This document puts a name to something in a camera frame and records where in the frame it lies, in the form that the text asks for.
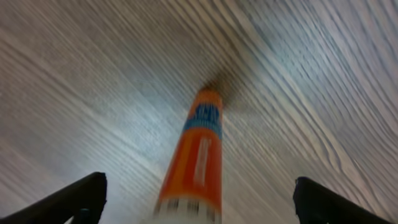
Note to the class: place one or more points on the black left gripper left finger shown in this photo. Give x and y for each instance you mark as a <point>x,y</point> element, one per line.
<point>81,202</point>

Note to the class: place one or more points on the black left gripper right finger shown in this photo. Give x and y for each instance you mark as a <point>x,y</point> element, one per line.
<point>316,204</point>

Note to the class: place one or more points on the orange tube white cap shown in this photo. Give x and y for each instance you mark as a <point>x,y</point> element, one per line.
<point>192,189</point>

